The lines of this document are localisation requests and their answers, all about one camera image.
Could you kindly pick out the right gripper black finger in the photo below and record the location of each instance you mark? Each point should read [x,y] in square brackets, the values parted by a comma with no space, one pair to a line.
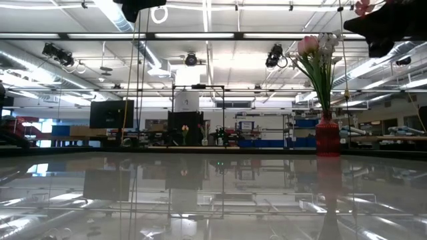
[380,23]
[381,47]

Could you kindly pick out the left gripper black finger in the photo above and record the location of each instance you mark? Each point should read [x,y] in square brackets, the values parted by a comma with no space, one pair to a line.
[133,8]

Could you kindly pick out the white artificial flower bunch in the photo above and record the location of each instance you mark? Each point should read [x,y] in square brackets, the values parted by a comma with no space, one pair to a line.
[328,41]

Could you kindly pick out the pink artificial tulip bunch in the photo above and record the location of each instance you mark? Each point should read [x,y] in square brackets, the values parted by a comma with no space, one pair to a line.
[308,45]

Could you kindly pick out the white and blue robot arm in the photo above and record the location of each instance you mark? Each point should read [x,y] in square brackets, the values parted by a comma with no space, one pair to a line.
[405,129]

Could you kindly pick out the red ribbed glass vase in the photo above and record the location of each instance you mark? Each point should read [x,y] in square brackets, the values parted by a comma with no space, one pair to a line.
[328,136]

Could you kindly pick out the small vase with red flowers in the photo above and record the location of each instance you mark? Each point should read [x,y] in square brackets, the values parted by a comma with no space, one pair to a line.
[204,141]

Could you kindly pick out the black dome fixture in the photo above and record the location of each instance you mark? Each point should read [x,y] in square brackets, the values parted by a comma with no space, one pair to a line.
[403,61]

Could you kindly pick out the metal shelf with blue bins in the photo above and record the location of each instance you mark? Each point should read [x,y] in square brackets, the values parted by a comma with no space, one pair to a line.
[305,123]

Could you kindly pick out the black computer monitor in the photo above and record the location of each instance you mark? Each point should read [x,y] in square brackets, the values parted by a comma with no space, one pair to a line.
[111,114]

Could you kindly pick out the black panel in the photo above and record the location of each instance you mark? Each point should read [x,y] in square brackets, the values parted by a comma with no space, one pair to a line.
[187,126]

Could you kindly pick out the background pink tulip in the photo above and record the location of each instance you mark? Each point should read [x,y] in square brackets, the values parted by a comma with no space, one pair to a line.
[185,128]

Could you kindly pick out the brown cardboard box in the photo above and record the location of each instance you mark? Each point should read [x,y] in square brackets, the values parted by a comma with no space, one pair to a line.
[88,131]

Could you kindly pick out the blue box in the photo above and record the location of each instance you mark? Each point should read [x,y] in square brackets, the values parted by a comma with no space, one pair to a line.
[60,130]

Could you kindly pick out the small black background robot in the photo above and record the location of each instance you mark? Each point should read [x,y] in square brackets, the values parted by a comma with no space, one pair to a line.
[220,135]

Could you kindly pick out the red staircase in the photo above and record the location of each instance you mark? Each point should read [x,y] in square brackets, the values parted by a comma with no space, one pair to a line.
[20,128]

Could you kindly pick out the black overhead frame beam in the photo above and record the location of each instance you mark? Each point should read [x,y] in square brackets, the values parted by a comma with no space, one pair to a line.
[63,36]

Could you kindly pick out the round black ceiling camera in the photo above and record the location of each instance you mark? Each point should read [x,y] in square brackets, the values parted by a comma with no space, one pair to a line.
[191,60]

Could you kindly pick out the black ceiling camera cluster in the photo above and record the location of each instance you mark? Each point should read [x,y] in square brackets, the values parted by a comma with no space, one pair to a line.
[63,58]

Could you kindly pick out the black metal station frame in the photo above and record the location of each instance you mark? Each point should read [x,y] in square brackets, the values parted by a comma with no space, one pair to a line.
[199,86]

